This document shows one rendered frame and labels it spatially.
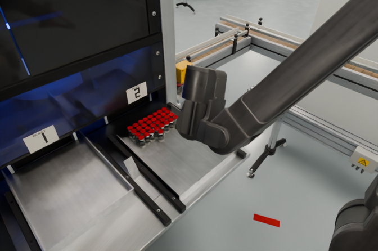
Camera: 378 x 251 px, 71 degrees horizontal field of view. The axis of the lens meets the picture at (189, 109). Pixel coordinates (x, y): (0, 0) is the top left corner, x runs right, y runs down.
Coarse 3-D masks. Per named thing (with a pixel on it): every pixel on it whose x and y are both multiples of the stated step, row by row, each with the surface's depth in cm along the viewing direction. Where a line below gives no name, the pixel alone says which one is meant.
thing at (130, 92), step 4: (140, 84) 96; (144, 84) 97; (132, 88) 94; (140, 88) 97; (144, 88) 98; (128, 92) 94; (132, 92) 95; (136, 92) 96; (140, 92) 98; (144, 92) 99; (128, 96) 94; (132, 96) 96; (140, 96) 99; (128, 100) 95; (132, 100) 97
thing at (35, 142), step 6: (42, 132) 77; (48, 132) 79; (54, 132) 80; (24, 138) 74; (30, 138) 76; (36, 138) 77; (42, 138) 78; (48, 138) 80; (54, 138) 81; (30, 144) 76; (36, 144) 78; (42, 144) 79; (48, 144) 81; (30, 150) 77; (36, 150) 79
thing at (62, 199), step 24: (72, 144) 96; (24, 168) 87; (48, 168) 87; (72, 168) 87; (96, 168) 87; (24, 192) 80; (48, 192) 80; (72, 192) 80; (96, 192) 80; (120, 192) 80; (48, 216) 74; (72, 216) 74; (96, 216) 71; (48, 240) 69; (72, 240) 68
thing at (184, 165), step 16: (176, 112) 108; (128, 144) 96; (160, 144) 96; (176, 144) 96; (192, 144) 96; (144, 160) 85; (160, 160) 90; (176, 160) 90; (192, 160) 90; (208, 160) 90; (224, 160) 86; (160, 176) 81; (176, 176) 85; (192, 176) 85; (208, 176) 83; (176, 192) 76
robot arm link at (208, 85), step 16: (192, 80) 44; (208, 80) 43; (224, 80) 45; (192, 96) 44; (208, 96) 44; (224, 96) 46; (208, 112) 43; (208, 128) 41; (224, 128) 40; (208, 144) 41; (224, 144) 39
